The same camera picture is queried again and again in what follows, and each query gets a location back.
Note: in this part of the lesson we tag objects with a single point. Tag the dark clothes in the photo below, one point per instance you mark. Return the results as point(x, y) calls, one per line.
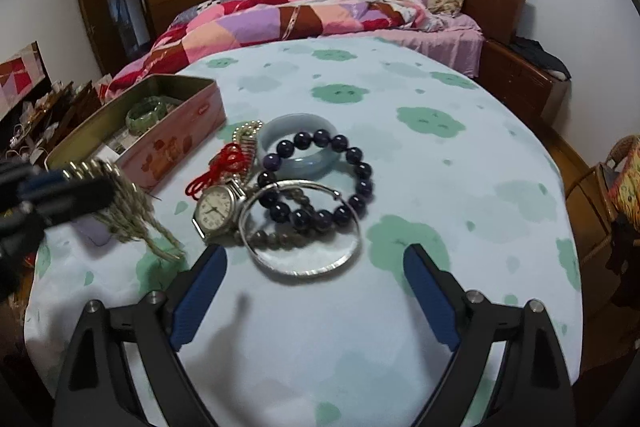
point(540, 54)

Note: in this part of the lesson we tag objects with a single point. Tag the patchwork quilt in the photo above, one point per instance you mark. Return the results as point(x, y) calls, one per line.
point(240, 24)

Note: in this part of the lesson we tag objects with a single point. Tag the metal band wrist watch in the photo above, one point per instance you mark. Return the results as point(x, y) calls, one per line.
point(215, 207)

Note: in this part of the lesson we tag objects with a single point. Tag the wooden television stand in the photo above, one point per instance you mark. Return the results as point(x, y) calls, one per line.
point(70, 112)

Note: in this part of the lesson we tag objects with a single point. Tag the pale blue jade bangle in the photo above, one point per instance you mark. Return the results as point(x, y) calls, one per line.
point(310, 164)

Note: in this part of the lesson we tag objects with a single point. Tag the white red shopping bag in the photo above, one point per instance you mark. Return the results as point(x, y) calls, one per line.
point(102, 89)

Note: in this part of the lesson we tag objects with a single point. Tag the colourful chair cushion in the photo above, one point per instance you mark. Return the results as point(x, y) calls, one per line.
point(627, 192)

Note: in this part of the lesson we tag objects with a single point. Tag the pink tin box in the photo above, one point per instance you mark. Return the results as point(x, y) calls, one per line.
point(175, 139)

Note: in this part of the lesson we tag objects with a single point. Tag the silver bangle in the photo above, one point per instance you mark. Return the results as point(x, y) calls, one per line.
point(300, 273)

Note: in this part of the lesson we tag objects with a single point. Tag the green jade bangle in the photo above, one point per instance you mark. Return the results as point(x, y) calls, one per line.
point(135, 119)

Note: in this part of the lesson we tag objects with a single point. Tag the wooden nightstand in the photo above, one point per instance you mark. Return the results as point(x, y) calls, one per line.
point(520, 87)

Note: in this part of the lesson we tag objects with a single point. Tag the printed paper card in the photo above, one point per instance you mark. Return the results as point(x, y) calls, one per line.
point(111, 149)

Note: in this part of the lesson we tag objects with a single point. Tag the green cloud print tablecloth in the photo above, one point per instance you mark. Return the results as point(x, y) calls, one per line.
point(350, 357)

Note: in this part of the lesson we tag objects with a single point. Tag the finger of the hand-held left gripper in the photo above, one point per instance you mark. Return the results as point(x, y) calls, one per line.
point(75, 199)
point(40, 182)

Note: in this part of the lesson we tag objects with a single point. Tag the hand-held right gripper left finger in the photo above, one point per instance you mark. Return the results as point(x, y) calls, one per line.
point(200, 292)

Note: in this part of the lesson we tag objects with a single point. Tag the cloth covered television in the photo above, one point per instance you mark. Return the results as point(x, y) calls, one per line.
point(20, 77)

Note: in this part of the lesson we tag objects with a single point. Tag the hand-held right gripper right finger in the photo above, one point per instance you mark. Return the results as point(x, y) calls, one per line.
point(432, 302)

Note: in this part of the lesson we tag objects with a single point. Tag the wicker chair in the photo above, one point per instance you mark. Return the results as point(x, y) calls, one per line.
point(590, 192)

